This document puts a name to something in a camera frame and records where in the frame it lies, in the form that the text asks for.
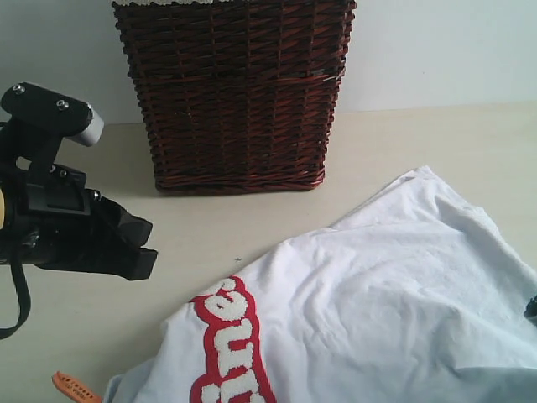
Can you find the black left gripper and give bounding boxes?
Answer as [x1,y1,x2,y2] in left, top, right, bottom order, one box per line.
[1,163,158,281]

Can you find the white t-shirt red lettering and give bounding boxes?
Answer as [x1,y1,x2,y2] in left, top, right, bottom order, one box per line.
[104,167,536,402]

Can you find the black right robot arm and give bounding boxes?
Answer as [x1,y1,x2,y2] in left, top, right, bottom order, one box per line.
[524,296,537,326]

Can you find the dark brown wicker basket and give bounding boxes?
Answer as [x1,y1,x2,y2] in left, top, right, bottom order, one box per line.
[112,1,356,195]

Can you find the orange clothing tag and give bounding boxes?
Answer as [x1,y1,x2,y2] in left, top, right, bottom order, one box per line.
[51,371,102,403]

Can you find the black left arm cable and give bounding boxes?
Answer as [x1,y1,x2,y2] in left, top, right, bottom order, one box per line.
[0,251,33,341]

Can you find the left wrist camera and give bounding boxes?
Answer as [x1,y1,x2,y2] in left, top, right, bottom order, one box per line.
[1,82,104,170]

